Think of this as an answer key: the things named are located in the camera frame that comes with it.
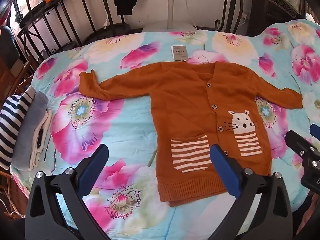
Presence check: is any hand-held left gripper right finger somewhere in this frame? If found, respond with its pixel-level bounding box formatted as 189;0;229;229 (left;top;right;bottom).
207;144;293;240

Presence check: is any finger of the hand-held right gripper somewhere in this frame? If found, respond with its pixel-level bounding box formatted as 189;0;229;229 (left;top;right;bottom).
285;124;320;160

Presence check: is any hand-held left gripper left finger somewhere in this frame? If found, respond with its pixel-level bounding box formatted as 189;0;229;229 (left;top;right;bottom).
25;144;110;240

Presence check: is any orange knitted cardigan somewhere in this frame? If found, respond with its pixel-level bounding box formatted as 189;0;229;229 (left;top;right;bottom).
79;61;303;207

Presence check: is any stack of folded clothes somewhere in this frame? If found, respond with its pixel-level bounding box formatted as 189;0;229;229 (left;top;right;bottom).
11;91;49;172

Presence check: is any floral printed blanket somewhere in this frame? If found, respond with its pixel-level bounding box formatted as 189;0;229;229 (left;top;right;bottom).
11;20;320;240

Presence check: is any white folded garment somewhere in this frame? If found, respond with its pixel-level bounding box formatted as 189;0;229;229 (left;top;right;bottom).
29;110;53;172

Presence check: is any striped folded garment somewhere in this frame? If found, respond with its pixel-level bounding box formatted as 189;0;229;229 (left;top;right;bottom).
0;95;34;170

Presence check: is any brown wooden furniture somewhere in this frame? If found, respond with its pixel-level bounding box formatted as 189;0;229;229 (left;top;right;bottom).
0;55;35;100

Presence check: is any grey paper hang tag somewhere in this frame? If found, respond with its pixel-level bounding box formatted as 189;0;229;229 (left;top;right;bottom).
171;45;188;62

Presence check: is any white fan stand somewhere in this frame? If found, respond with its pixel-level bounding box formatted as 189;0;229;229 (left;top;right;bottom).
142;0;198;33

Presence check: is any white pull cord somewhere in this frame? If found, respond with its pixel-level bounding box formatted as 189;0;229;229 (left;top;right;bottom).
99;0;111;28

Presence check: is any black metal bed frame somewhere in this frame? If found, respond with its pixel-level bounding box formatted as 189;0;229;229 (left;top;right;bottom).
12;0;130;63

